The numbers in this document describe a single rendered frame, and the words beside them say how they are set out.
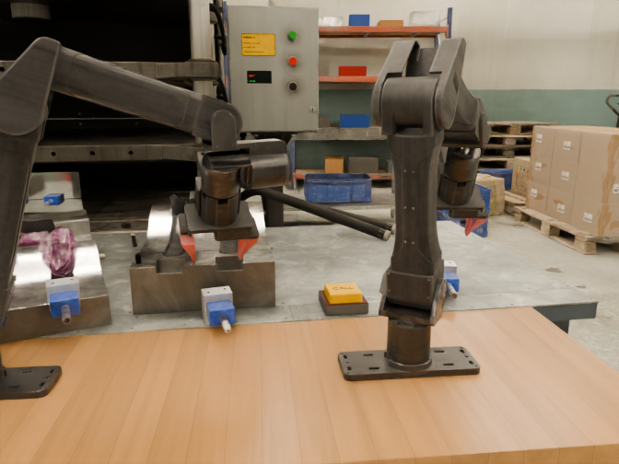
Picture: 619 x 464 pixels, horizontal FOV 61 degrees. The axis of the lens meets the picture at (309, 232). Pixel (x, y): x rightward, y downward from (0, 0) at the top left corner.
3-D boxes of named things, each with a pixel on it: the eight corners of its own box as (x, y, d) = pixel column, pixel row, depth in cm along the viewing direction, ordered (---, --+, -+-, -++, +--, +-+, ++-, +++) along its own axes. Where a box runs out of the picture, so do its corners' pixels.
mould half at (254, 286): (275, 307, 99) (274, 237, 96) (133, 315, 95) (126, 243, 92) (259, 238, 147) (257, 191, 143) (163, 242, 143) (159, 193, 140)
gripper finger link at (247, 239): (208, 246, 92) (209, 204, 85) (248, 242, 94) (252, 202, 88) (214, 273, 87) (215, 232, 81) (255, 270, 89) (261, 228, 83)
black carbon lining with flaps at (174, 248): (241, 263, 102) (239, 215, 100) (157, 267, 100) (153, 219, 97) (237, 223, 135) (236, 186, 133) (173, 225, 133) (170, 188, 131)
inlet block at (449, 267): (467, 309, 98) (469, 282, 96) (439, 308, 98) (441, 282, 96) (451, 284, 110) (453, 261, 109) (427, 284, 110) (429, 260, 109)
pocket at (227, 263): (244, 282, 97) (244, 262, 96) (216, 283, 96) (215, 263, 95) (243, 273, 101) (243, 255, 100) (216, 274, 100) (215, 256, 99)
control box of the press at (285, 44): (319, 412, 203) (321, 5, 166) (239, 420, 198) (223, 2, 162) (309, 383, 224) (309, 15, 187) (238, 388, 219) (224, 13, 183)
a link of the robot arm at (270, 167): (274, 180, 86) (271, 106, 83) (293, 189, 78) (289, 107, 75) (204, 188, 82) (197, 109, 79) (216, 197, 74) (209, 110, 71)
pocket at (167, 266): (184, 284, 95) (183, 265, 94) (155, 286, 94) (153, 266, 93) (186, 276, 99) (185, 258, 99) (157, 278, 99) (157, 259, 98)
